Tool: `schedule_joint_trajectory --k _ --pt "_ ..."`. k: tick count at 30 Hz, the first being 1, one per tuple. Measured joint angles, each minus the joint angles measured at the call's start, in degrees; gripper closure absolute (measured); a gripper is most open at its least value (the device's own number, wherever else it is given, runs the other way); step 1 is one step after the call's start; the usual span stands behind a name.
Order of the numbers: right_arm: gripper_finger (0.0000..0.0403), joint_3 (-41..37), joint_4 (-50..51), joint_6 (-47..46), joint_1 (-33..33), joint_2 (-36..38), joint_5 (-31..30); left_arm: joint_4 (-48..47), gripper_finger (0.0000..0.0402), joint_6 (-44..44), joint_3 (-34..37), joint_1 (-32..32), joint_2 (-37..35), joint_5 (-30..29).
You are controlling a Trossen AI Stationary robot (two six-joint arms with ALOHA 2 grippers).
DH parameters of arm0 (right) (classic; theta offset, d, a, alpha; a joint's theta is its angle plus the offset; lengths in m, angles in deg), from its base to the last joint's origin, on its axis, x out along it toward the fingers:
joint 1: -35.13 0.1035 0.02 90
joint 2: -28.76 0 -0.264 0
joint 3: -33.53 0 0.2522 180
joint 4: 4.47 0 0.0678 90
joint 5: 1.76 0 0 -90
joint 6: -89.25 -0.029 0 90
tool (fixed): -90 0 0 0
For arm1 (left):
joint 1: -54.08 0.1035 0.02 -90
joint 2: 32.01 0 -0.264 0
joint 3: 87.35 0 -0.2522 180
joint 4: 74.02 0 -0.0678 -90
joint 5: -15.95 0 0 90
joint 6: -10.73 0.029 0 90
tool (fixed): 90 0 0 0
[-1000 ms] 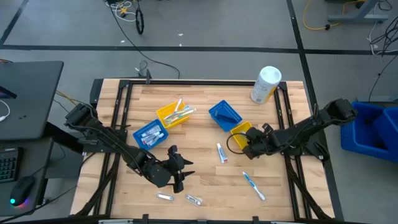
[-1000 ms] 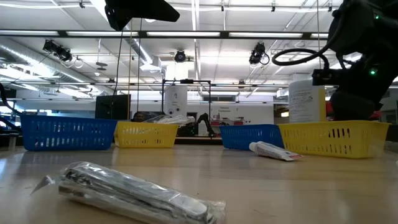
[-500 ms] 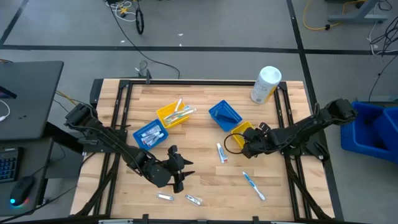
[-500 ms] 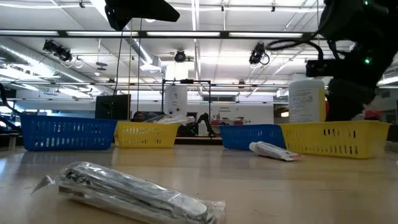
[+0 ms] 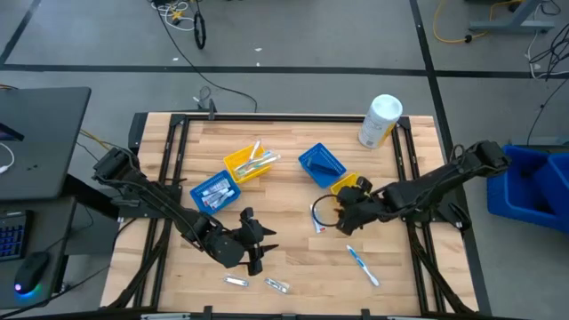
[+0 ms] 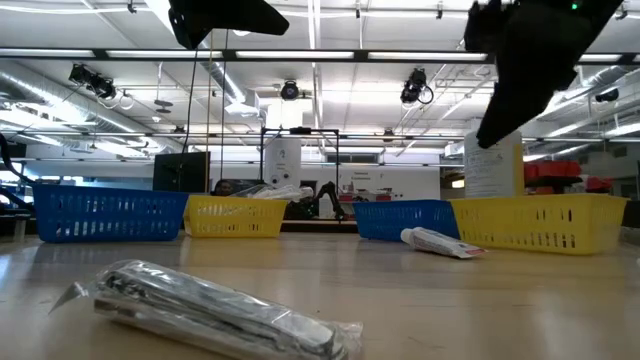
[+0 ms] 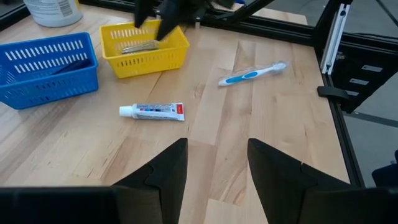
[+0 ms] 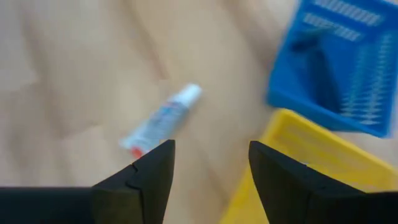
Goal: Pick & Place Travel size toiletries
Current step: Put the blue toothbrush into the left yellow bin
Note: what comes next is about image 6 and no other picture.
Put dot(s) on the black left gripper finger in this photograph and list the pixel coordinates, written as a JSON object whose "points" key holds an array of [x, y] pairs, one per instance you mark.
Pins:
{"points": [[245, 17]]}

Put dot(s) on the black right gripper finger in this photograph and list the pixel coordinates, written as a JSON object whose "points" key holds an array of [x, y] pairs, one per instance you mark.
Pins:
{"points": [[515, 110]]}

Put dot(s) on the white travel toothpaste tube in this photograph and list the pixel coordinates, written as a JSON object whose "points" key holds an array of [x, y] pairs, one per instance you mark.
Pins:
{"points": [[435, 242]]}

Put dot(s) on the black background robot arm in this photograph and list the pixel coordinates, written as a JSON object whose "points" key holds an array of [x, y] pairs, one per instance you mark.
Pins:
{"points": [[328, 188]]}

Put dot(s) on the white wipes canister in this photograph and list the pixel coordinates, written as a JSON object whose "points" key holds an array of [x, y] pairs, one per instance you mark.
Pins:
{"points": [[495, 170]]}

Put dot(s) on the red bin stack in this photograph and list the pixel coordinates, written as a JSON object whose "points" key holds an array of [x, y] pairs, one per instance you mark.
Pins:
{"points": [[550, 170]]}

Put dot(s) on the small red bin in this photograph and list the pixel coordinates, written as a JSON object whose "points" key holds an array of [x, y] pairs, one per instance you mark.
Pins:
{"points": [[599, 185]]}

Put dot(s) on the yellow plastic basket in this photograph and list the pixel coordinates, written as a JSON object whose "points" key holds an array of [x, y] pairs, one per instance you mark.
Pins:
{"points": [[540, 222], [235, 217]]}

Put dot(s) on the black monitor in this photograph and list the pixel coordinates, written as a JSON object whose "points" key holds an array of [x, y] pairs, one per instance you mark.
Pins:
{"points": [[180, 172]]}

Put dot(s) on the white pillar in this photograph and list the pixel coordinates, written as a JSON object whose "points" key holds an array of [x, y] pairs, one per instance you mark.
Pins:
{"points": [[282, 165]]}

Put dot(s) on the blue plastic basket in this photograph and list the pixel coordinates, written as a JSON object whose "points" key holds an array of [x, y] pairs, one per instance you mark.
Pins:
{"points": [[395, 217], [110, 215]]}

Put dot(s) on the person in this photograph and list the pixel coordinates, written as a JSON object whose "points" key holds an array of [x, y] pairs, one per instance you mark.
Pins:
{"points": [[305, 210], [223, 187]]}

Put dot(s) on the wrapped silver nail clipper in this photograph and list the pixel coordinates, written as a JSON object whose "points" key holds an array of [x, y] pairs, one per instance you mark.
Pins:
{"points": [[200, 305]]}

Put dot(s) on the black dome ceiling camera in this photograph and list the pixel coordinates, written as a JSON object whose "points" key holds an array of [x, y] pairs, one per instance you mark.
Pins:
{"points": [[289, 90]]}

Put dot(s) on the small black ceiling camera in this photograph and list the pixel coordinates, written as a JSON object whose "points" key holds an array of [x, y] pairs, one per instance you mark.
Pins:
{"points": [[607, 95]]}

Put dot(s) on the black ceiling camera cluster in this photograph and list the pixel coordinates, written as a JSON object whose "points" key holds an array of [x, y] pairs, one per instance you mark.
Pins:
{"points": [[92, 81]]}

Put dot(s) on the black background rig frame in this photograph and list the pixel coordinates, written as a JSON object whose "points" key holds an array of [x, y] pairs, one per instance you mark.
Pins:
{"points": [[300, 130]]}

